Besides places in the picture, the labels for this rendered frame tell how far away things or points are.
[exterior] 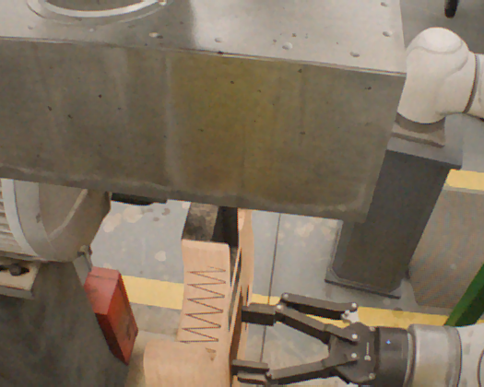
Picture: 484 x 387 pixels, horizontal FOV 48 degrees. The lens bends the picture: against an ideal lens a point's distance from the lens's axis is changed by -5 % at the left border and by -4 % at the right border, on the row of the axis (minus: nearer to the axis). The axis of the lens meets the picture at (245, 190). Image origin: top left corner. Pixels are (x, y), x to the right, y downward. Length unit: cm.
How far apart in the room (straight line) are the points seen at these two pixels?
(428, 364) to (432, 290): 142
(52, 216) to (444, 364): 46
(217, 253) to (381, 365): 26
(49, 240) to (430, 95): 104
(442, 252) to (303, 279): 54
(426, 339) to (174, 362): 34
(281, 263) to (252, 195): 164
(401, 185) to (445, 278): 64
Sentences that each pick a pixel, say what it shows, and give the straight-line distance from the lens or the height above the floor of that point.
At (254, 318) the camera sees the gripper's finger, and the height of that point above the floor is 108.
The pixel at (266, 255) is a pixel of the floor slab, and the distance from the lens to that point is 206.
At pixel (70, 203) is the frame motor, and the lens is 61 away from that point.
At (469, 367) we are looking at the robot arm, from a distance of 68.
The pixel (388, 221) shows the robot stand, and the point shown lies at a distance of 171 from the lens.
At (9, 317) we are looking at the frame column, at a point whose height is 97.
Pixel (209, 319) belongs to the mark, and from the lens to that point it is 56.
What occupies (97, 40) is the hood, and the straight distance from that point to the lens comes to 35.
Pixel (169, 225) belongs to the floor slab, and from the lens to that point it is 215.
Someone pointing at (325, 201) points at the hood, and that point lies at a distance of 41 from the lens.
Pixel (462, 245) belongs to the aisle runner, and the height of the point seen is 0.
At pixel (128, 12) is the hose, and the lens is 37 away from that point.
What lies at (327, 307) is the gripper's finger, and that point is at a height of 110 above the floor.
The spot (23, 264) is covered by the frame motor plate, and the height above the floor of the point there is 112.
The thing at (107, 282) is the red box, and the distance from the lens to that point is 131.
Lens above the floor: 172
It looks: 50 degrees down
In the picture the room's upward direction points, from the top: 2 degrees clockwise
